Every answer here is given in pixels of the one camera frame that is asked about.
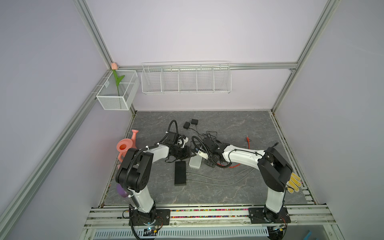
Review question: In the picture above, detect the black network switch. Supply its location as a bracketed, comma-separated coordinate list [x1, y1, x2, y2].
[174, 161, 187, 186]

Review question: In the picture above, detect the pink watering can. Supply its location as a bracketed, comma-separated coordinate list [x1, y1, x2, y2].
[117, 130, 139, 169]

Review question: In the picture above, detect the black power adapter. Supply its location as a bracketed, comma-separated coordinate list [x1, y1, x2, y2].
[183, 122, 191, 130]
[191, 119, 199, 126]

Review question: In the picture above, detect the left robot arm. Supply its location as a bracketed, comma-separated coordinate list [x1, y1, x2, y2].
[116, 120, 191, 215]

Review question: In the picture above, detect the yellow work glove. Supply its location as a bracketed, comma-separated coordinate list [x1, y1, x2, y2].
[287, 173, 302, 194]

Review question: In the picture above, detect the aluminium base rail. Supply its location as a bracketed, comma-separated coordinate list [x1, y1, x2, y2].
[80, 205, 344, 240]

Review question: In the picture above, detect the artificial tulip flower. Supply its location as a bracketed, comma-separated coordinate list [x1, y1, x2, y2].
[111, 63, 125, 96]

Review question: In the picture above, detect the red ethernet cable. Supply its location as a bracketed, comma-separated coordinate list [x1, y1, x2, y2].
[215, 135, 252, 169]

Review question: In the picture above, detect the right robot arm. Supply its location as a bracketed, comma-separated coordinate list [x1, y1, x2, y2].
[200, 139, 293, 215]

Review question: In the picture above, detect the long white wire basket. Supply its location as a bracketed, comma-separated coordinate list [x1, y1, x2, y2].
[142, 61, 232, 95]

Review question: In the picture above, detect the aluminium frame rail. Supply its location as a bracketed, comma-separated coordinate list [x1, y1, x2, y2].
[1, 1, 326, 212]

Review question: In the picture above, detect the purple garden trowel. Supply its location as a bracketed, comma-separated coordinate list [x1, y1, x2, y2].
[117, 184, 129, 198]

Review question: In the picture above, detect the thin black power cable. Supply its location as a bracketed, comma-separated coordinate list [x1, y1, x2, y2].
[179, 134, 205, 157]
[188, 124, 218, 143]

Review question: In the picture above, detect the small white wire basket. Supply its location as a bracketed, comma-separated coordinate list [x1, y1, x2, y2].
[96, 70, 140, 111]

